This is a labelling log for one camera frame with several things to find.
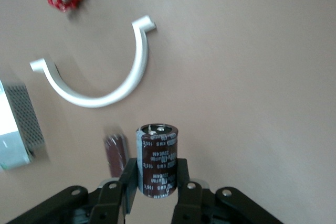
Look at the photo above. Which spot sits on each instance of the brown cylindrical capacitor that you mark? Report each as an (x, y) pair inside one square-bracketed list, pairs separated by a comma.
[(157, 161)]

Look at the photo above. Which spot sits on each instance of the white curved bracket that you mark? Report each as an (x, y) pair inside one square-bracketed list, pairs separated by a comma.
[(139, 58)]

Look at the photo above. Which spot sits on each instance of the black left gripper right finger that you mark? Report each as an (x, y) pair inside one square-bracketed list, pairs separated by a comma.
[(189, 205)]

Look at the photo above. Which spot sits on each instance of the grey perforated metal box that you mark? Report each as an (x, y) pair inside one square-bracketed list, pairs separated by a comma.
[(15, 134)]

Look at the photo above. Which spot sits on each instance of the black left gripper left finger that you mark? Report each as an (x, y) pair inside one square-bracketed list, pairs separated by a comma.
[(107, 203)]

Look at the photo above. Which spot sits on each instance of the black capacitor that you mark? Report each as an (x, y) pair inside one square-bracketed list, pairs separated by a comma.
[(115, 153)]

